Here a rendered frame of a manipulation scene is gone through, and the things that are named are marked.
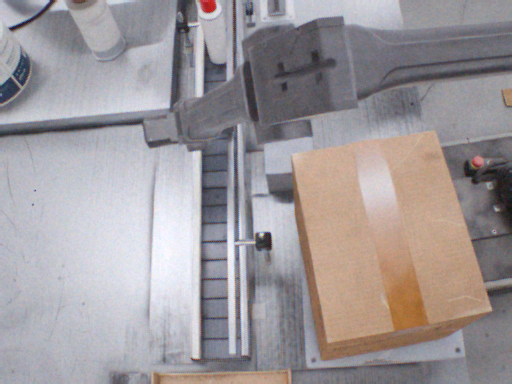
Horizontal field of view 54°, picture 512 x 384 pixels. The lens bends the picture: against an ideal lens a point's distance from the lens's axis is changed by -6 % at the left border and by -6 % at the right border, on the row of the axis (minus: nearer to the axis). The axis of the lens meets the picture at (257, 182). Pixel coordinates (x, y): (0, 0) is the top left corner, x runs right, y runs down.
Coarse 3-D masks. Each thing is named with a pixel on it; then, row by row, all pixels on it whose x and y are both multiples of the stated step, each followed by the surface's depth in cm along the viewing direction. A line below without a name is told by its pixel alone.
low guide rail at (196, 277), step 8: (200, 24) 123; (200, 32) 122; (200, 40) 121; (200, 48) 120; (200, 56) 119; (200, 64) 118; (200, 72) 117; (200, 80) 116; (200, 88) 115; (200, 96) 114; (200, 152) 109; (200, 160) 108; (200, 168) 108; (200, 176) 107; (200, 184) 106; (200, 192) 106; (200, 200) 105; (200, 208) 105; (200, 216) 104; (200, 224) 103; (200, 232) 102; (200, 240) 102; (200, 248) 101; (200, 256) 101; (200, 264) 100; (200, 272) 100; (192, 280) 97; (200, 280) 99; (200, 304) 97; (200, 312) 96; (192, 320) 94; (200, 320) 96; (192, 328) 94; (200, 328) 95; (200, 336) 95; (192, 352) 92
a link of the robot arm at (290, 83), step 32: (288, 32) 43; (320, 32) 40; (352, 32) 41; (384, 32) 42; (416, 32) 42; (448, 32) 43; (480, 32) 44; (256, 64) 48; (288, 64) 44; (320, 64) 42; (352, 64) 41; (384, 64) 42; (416, 64) 42; (448, 64) 43; (480, 64) 44; (256, 96) 49; (288, 96) 45; (320, 96) 42; (352, 96) 41
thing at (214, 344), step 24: (216, 72) 121; (216, 144) 113; (216, 168) 111; (216, 192) 108; (216, 216) 106; (216, 240) 104; (216, 264) 102; (216, 288) 100; (216, 312) 98; (216, 336) 96; (240, 336) 96
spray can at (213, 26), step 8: (200, 0) 104; (208, 0) 104; (200, 8) 108; (208, 8) 106; (216, 8) 107; (200, 16) 108; (208, 16) 107; (216, 16) 107; (208, 24) 109; (216, 24) 109; (224, 24) 112; (208, 32) 111; (216, 32) 111; (224, 32) 113; (208, 40) 114; (216, 40) 114; (224, 40) 115; (208, 48) 117; (216, 48) 116; (224, 48) 117; (216, 56) 119; (224, 56) 119; (216, 64) 122
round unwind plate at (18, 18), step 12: (0, 0) 137; (12, 0) 137; (24, 0) 136; (36, 0) 136; (48, 0) 135; (0, 12) 135; (12, 12) 135; (24, 12) 134; (36, 12) 134; (12, 24) 133
